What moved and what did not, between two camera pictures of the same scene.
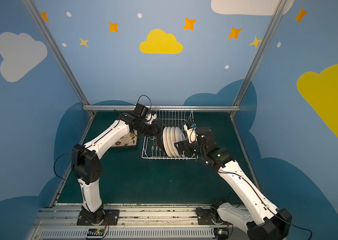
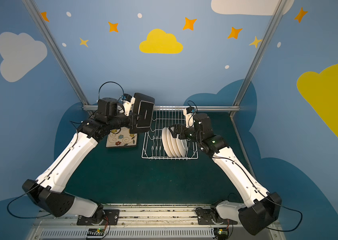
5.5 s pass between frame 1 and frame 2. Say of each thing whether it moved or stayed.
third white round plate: stayed
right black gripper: moved
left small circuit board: stayed
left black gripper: moved
